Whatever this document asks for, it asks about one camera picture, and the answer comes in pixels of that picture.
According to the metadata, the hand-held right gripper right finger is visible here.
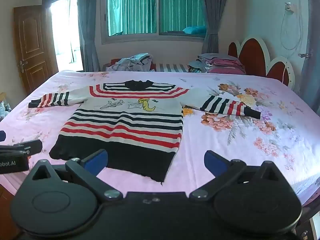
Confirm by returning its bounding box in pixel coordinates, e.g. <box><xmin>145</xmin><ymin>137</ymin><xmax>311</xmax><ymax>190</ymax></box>
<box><xmin>189</xmin><ymin>150</ymin><xmax>293</xmax><ymax>202</ymax></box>

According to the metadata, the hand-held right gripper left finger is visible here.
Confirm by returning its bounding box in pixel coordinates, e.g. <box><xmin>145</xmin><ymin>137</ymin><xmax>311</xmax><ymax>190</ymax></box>
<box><xmin>32</xmin><ymin>149</ymin><xmax>123</xmax><ymax>202</ymax></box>

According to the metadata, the striped knit sweater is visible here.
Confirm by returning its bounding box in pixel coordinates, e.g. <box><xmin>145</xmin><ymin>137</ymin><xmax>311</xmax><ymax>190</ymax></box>
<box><xmin>28</xmin><ymin>79</ymin><xmax>262</xmax><ymax>183</ymax></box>

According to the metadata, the stack of folded clothes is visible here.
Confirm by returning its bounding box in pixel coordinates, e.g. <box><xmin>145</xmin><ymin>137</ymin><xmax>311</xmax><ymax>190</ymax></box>
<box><xmin>188</xmin><ymin>53</ymin><xmax>247</xmax><ymax>75</ymax></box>

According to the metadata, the pile of loose clothes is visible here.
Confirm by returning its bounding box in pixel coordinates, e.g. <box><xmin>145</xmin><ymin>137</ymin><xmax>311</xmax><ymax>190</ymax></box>
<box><xmin>106</xmin><ymin>53</ymin><xmax>153</xmax><ymax>72</ymax></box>

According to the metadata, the pink floral bed sheet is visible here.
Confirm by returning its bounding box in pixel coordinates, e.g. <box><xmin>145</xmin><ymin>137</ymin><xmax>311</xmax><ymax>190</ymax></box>
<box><xmin>0</xmin><ymin>70</ymin><xmax>320</xmax><ymax>205</ymax></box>

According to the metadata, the brown wooden door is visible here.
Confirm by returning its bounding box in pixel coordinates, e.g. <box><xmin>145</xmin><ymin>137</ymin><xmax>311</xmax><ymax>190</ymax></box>
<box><xmin>13</xmin><ymin>5</ymin><xmax>54</xmax><ymax>94</ymax></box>

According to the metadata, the striped cushion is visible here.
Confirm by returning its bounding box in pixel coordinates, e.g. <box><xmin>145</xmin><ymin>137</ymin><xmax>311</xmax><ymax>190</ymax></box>
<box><xmin>155</xmin><ymin>63</ymin><xmax>190</xmax><ymax>72</ymax></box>

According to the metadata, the red and white headboard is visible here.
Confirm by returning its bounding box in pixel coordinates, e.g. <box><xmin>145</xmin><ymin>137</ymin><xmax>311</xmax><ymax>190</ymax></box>
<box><xmin>227</xmin><ymin>36</ymin><xmax>296</xmax><ymax>90</ymax></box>

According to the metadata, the grey curtain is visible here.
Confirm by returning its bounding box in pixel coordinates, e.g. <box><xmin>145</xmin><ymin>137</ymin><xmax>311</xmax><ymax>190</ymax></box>
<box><xmin>199</xmin><ymin>0</ymin><xmax>232</xmax><ymax>54</ymax></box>
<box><xmin>76</xmin><ymin>0</ymin><xmax>100</xmax><ymax>72</ymax></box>

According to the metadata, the sliding glass window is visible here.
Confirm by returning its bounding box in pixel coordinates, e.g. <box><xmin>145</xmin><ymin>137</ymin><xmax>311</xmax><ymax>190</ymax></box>
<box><xmin>100</xmin><ymin>0</ymin><xmax>209</xmax><ymax>44</ymax></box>

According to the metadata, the white wall cable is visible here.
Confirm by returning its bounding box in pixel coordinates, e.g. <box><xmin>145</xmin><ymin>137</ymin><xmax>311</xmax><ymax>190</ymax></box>
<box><xmin>280</xmin><ymin>5</ymin><xmax>304</xmax><ymax>52</ymax></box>

